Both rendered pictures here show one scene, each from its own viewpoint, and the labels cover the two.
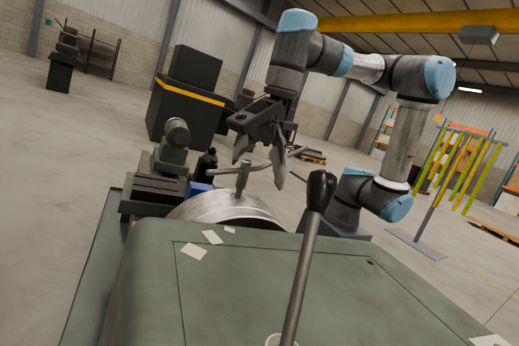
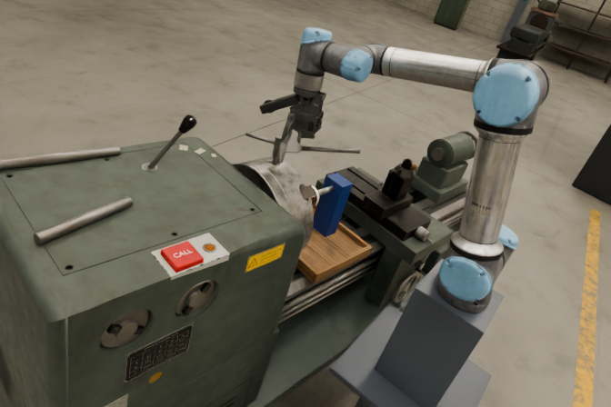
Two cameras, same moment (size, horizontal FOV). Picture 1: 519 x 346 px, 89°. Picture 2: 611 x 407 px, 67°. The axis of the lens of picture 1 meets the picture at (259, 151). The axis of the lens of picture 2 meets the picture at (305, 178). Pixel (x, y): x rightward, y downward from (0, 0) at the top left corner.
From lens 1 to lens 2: 1.18 m
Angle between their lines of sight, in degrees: 62
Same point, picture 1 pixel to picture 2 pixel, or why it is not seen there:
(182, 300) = (155, 148)
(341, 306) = (188, 185)
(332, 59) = (333, 65)
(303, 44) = (305, 54)
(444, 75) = (493, 91)
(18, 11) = not seen: outside the picture
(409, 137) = (474, 175)
